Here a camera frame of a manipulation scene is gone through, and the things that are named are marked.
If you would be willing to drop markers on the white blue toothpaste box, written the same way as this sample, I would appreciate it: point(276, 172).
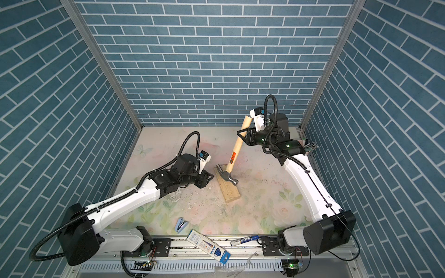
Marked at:
point(208, 246)

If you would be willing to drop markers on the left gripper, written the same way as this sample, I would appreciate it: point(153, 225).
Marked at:
point(202, 184)

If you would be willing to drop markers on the wooden claw hammer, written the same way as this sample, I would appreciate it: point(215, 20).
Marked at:
point(226, 174)

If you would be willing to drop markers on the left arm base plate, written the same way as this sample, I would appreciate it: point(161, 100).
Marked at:
point(158, 247)

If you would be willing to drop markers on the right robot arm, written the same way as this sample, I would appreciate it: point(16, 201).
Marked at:
point(331, 226)

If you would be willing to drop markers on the pink cup with tools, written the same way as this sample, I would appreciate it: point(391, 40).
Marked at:
point(308, 146)

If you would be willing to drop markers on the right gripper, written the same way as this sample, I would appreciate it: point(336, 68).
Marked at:
point(248, 138)

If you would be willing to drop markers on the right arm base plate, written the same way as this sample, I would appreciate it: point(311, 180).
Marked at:
point(275, 246)

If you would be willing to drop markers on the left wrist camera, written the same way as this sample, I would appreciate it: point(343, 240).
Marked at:
point(203, 158)

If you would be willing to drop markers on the blue stapler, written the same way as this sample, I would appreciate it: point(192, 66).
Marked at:
point(181, 224)

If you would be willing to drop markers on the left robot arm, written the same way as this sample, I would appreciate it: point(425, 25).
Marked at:
point(83, 231)

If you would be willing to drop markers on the clear plastic wrapper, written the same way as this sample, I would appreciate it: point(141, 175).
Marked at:
point(235, 270)

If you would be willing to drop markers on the blue white marker pen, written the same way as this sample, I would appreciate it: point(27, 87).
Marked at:
point(243, 240)

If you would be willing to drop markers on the wooden plank with nails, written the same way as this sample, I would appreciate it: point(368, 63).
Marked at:
point(229, 191)

